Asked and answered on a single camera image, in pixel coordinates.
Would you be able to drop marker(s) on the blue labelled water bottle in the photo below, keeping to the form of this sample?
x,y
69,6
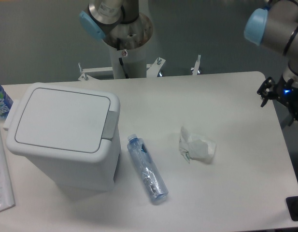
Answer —
x,y
5,103

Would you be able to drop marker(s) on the grey robot arm at right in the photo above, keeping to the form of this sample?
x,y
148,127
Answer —
x,y
276,28

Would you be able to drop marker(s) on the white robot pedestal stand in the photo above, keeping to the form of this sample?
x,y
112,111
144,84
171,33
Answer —
x,y
127,47

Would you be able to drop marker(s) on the white plastic trash can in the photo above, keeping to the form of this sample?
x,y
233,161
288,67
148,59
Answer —
x,y
70,134

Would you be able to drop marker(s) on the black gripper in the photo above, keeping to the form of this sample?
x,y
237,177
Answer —
x,y
287,89

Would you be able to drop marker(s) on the crumpled white paper tissue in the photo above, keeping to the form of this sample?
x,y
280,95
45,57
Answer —
x,y
196,147

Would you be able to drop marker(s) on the grey robot arm blue cap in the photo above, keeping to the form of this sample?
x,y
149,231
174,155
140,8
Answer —
x,y
102,16

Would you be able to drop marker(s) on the black device at table edge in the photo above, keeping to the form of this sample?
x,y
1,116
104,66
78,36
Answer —
x,y
292,204

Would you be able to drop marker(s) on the white paper booklet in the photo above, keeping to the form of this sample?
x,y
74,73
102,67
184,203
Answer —
x,y
6,191

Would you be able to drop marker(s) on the empty clear plastic bottle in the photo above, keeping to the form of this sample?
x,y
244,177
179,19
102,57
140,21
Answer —
x,y
151,179

